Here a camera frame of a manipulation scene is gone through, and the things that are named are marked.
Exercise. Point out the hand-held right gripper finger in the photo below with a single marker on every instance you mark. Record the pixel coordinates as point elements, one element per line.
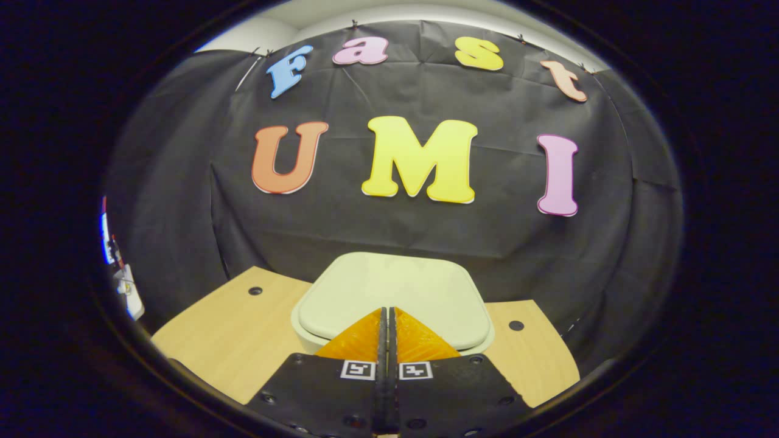
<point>394,395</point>
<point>381,395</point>

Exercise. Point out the green desktop garbage bin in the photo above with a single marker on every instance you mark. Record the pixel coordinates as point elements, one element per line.
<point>395,286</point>

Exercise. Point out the black backdrop cloth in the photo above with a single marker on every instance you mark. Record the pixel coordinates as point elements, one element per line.
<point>426,231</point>

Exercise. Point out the white side table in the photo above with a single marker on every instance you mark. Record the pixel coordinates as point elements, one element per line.
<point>135,304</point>

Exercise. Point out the computer monitor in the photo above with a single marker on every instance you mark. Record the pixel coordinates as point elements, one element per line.
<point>105,237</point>

